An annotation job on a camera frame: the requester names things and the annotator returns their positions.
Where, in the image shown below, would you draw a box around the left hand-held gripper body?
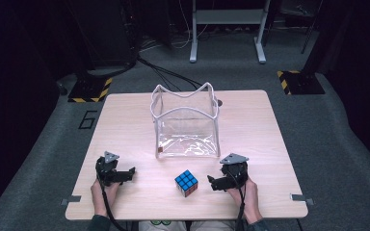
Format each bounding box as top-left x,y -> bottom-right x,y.
94,150 -> 122,188

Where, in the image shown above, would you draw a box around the person's left hand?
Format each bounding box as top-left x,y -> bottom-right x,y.
90,178 -> 121,218

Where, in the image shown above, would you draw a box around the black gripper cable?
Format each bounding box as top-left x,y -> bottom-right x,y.
96,172 -> 128,231
227,171 -> 248,231

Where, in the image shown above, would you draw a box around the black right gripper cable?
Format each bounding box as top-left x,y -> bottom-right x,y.
227,171 -> 248,231

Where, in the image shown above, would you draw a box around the clear plastic bag white trim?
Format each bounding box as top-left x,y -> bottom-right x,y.
150,81 -> 222,160

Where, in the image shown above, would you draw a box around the black floor cable bundle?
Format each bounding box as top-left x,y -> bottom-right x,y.
137,57 -> 206,92

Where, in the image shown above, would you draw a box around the white metal desk frame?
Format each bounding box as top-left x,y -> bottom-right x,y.
189,0 -> 273,64

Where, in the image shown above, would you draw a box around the multicoloured puzzle cube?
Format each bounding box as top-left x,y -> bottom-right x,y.
173,168 -> 199,198

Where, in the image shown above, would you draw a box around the person's light clothing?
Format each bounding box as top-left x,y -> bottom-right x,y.
138,219 -> 241,231

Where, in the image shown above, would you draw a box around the grey metal table bracket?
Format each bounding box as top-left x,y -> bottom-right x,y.
60,194 -> 83,207
289,192 -> 315,207

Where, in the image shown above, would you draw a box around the white floor cables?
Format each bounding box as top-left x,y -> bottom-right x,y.
139,0 -> 213,52

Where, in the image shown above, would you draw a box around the black stand yellow striped base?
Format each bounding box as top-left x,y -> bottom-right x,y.
66,0 -> 114,104
277,0 -> 327,96

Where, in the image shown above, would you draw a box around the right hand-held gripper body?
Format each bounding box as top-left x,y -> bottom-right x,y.
219,152 -> 251,191

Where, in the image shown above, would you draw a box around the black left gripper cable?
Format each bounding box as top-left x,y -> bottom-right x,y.
96,172 -> 128,231

